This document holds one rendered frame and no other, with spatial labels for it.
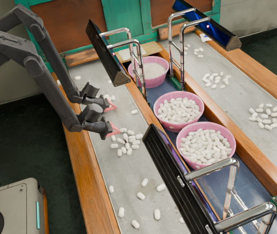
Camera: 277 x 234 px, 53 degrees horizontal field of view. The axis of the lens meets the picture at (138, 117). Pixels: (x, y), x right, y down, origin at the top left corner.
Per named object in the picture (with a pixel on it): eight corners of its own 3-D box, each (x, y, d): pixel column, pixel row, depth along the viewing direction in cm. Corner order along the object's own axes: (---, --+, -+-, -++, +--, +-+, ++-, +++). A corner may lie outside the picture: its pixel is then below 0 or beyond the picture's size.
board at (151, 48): (118, 64, 187) (117, 62, 186) (112, 54, 198) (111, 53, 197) (163, 50, 192) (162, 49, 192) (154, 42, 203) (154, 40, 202)
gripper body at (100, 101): (104, 94, 153) (92, 91, 149) (108, 105, 146) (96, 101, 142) (98, 103, 156) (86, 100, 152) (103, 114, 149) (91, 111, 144)
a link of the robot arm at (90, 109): (63, 116, 120) (68, 131, 115) (74, 97, 115) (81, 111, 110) (86, 120, 128) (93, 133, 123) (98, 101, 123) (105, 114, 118)
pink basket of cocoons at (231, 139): (193, 186, 122) (193, 173, 115) (167, 145, 141) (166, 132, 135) (245, 165, 126) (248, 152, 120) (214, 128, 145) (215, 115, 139)
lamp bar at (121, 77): (114, 87, 121) (111, 74, 116) (85, 32, 165) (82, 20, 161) (131, 82, 122) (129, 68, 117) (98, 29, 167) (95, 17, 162)
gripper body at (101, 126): (106, 116, 131) (92, 113, 126) (112, 130, 123) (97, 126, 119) (99, 126, 133) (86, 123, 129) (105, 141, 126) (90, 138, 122)
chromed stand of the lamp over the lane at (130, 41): (119, 118, 161) (104, 49, 130) (111, 98, 175) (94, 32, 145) (150, 107, 164) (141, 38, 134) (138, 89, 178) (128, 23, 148)
